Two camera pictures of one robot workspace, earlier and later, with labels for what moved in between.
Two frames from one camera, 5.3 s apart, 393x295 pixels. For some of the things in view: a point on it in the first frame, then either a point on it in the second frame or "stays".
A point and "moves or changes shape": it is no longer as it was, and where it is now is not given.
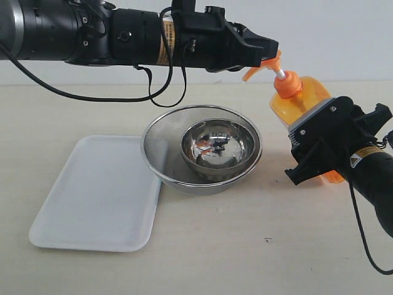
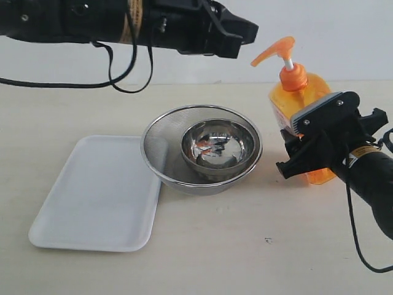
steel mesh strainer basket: (199, 149) stays
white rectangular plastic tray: (105, 198) stays
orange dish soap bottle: (295, 98) moves or changes shape
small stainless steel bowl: (219, 147) stays
